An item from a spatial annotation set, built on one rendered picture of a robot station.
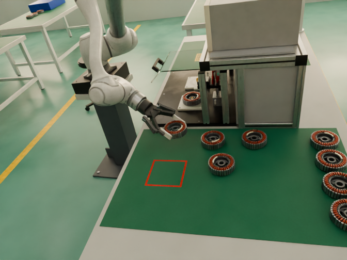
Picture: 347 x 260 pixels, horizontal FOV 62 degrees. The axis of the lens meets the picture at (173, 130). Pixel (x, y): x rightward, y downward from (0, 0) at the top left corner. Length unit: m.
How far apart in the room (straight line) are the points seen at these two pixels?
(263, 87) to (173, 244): 0.77
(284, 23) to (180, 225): 0.92
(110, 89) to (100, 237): 0.60
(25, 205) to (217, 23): 2.02
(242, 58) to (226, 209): 0.63
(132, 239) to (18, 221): 1.56
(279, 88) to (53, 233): 1.76
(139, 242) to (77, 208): 1.33
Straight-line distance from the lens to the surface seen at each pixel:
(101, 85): 1.27
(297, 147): 1.37
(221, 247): 1.03
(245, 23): 1.35
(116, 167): 2.53
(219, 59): 1.30
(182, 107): 1.62
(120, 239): 1.12
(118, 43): 2.01
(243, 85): 1.34
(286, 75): 1.35
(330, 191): 1.18
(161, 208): 1.15
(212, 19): 1.35
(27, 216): 2.54
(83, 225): 2.24
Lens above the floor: 1.63
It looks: 36 degrees down
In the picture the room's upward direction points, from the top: 11 degrees counter-clockwise
